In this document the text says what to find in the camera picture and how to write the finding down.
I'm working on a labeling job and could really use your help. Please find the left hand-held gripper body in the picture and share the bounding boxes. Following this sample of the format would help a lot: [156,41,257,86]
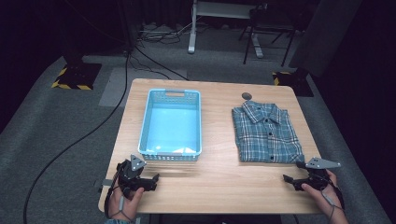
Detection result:
[116,154,158,199]

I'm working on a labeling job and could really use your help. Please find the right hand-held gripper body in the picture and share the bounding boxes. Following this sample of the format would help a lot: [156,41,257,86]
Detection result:
[298,156,342,192]

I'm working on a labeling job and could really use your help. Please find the blue plaid shirt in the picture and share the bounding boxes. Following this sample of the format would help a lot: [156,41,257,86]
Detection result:
[231,99,305,164]

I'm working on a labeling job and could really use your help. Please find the light blue plastic basket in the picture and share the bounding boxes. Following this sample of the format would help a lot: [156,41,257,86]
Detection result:
[137,88,204,162]

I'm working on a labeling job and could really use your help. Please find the person's right hand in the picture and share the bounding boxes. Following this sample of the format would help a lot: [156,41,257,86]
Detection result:
[301,169,347,224]

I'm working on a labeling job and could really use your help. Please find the person's left hand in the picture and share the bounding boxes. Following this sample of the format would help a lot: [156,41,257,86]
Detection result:
[107,186,145,222]

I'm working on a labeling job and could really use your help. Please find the grey table edge clamp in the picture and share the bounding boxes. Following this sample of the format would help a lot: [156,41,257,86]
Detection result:
[92,178,114,189]

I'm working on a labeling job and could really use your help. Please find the stand base with yellow stripes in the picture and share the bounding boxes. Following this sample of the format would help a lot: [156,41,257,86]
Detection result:
[272,70,315,98]
[50,63,103,91]

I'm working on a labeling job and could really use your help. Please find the grey panel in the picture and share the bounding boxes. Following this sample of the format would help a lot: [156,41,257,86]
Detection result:
[288,0,364,78]

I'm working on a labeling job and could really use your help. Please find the black chair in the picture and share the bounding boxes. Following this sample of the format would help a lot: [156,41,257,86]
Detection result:
[237,2,297,67]

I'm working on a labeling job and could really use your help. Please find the long black floor cable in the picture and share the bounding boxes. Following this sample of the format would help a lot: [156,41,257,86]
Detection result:
[21,50,132,224]

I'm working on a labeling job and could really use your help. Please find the bundle of cables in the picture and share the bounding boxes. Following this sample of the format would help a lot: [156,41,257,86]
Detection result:
[135,21,194,45]

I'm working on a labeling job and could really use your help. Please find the white desk frame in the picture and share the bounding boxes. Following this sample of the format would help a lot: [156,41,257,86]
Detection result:
[187,0,269,60]

